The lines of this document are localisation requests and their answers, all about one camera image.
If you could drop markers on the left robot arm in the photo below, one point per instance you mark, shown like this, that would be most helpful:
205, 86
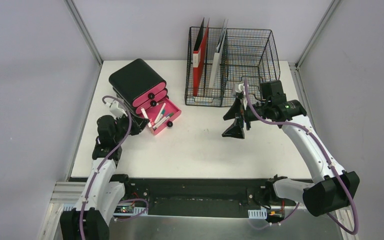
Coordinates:
90, 217

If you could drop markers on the aluminium frame rail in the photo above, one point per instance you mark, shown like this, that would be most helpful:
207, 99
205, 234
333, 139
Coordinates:
67, 192

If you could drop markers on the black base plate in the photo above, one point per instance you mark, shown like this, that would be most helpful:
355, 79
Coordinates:
206, 197

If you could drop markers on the white cable duct right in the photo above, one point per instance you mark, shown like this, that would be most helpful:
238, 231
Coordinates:
257, 213

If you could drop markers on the black wire mesh organizer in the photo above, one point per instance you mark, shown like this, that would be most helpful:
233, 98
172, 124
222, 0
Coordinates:
247, 54

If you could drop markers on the grey notebook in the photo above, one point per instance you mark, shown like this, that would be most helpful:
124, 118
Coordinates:
218, 53

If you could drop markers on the white cable duct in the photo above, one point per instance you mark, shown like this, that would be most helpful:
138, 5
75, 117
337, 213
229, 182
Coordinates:
257, 213
129, 211

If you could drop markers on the red notebook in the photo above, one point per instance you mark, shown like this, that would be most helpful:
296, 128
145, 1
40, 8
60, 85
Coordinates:
198, 57

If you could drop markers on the white cable duct left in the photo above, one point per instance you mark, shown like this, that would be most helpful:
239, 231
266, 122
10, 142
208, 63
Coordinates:
129, 211

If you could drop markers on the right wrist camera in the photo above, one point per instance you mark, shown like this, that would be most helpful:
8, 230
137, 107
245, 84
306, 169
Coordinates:
237, 89

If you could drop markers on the teal white pen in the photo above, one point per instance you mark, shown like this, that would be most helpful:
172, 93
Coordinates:
165, 118

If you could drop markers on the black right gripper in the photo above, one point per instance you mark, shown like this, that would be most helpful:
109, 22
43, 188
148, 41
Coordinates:
236, 129

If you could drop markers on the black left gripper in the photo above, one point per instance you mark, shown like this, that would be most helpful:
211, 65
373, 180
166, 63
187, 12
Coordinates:
134, 122

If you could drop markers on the black pink drawer unit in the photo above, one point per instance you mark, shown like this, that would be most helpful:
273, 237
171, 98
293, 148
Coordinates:
140, 86

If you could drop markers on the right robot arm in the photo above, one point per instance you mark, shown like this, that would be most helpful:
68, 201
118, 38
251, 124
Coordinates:
332, 187

